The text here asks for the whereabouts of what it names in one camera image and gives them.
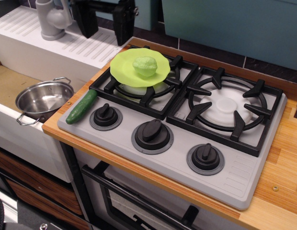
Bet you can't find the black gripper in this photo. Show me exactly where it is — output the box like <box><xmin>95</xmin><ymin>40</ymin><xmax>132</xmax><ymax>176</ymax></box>
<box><xmin>71</xmin><ymin>0</ymin><xmax>139</xmax><ymax>46</ymax></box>

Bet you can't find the light green toy cauliflower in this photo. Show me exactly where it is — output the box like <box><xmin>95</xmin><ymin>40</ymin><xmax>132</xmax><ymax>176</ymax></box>
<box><xmin>132</xmin><ymin>56</ymin><xmax>158</xmax><ymax>77</ymax></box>

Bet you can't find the lime green plastic plate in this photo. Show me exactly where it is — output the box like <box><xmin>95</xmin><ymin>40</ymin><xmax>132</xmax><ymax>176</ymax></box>
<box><xmin>110</xmin><ymin>48</ymin><xmax>171</xmax><ymax>87</ymax></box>

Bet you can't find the dark green toy pickle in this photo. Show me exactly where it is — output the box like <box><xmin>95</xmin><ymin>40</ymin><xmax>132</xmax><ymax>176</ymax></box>
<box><xmin>66</xmin><ymin>89</ymin><xmax>97</xmax><ymax>125</ymax></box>

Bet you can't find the white toy sink unit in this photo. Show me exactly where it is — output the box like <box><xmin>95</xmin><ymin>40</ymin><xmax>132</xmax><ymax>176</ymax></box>
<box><xmin>0</xmin><ymin>6</ymin><xmax>121</xmax><ymax>183</ymax></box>

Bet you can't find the small stainless steel pot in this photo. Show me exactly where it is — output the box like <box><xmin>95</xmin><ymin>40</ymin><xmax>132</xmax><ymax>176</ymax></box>
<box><xmin>15</xmin><ymin>77</ymin><xmax>74</xmax><ymax>126</ymax></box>

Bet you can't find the grey toy faucet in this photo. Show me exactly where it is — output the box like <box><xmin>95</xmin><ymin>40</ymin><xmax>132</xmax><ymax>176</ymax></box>
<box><xmin>35</xmin><ymin>0</ymin><xmax>73</xmax><ymax>41</ymax></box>

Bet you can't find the white left burner disc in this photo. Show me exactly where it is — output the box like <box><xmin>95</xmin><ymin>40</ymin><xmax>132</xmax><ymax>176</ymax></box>
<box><xmin>118</xmin><ymin>70</ymin><xmax>180</xmax><ymax>96</ymax></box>

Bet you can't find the white burner disc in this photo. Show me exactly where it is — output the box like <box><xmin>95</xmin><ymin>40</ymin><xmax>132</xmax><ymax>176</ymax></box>
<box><xmin>118</xmin><ymin>70</ymin><xmax>180</xmax><ymax>96</ymax></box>
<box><xmin>193</xmin><ymin>86</ymin><xmax>261</xmax><ymax>127</ymax></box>

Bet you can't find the black left burner grate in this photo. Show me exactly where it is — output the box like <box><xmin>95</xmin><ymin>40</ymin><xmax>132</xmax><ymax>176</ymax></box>
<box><xmin>90</xmin><ymin>46</ymin><xmax>199</xmax><ymax>119</ymax></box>

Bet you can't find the black burner grate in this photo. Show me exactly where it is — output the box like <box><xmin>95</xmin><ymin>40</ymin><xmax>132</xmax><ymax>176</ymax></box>
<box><xmin>166</xmin><ymin>67</ymin><xmax>285</xmax><ymax>157</ymax></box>
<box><xmin>90</xmin><ymin>46</ymin><xmax>199</xmax><ymax>119</ymax></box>

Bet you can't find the black left stove knob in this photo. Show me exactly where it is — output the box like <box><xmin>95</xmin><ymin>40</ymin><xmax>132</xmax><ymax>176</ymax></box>
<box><xmin>90</xmin><ymin>103</ymin><xmax>123</xmax><ymax>131</ymax></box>

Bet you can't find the black stove knob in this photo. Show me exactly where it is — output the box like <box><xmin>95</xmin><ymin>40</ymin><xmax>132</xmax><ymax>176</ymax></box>
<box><xmin>131</xmin><ymin>119</ymin><xmax>174</xmax><ymax>155</ymax></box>
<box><xmin>186</xmin><ymin>143</ymin><xmax>225</xmax><ymax>176</ymax></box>
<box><xmin>90</xmin><ymin>103</ymin><xmax>123</xmax><ymax>131</ymax></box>

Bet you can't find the black middle stove knob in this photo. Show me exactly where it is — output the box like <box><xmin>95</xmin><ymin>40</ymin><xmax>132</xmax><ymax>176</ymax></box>
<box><xmin>131</xmin><ymin>119</ymin><xmax>174</xmax><ymax>155</ymax></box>

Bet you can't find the white right burner disc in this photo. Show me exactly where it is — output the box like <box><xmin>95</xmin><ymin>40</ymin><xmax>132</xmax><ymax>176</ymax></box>
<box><xmin>193</xmin><ymin>86</ymin><xmax>261</xmax><ymax>127</ymax></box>

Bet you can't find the grey toy stove top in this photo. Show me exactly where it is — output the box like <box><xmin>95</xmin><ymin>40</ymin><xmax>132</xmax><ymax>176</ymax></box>
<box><xmin>57</xmin><ymin>45</ymin><xmax>288</xmax><ymax>211</ymax></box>

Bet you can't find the black right stove knob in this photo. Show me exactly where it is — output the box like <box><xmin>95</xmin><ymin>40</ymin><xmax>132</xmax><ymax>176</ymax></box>
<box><xmin>186</xmin><ymin>143</ymin><xmax>225</xmax><ymax>176</ymax></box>

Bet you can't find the wooden drawer front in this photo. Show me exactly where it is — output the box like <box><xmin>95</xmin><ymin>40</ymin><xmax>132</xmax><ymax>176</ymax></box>
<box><xmin>0</xmin><ymin>148</ymin><xmax>89</xmax><ymax>230</ymax></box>

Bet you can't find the toy oven door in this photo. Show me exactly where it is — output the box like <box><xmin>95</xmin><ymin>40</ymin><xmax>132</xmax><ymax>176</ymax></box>
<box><xmin>75</xmin><ymin>150</ymin><xmax>240</xmax><ymax>230</ymax></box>

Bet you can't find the black right burner grate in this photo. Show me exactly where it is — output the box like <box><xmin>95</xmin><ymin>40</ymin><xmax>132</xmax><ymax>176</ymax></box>
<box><xmin>166</xmin><ymin>67</ymin><xmax>285</xmax><ymax>157</ymax></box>

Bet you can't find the black oven door handle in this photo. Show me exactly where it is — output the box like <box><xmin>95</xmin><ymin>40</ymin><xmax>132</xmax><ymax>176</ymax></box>
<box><xmin>81</xmin><ymin>165</ymin><xmax>198</xmax><ymax>230</ymax></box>

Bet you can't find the black braided cable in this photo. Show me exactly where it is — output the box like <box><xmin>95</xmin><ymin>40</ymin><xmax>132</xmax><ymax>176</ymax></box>
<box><xmin>0</xmin><ymin>194</ymin><xmax>5</xmax><ymax>227</ymax></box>

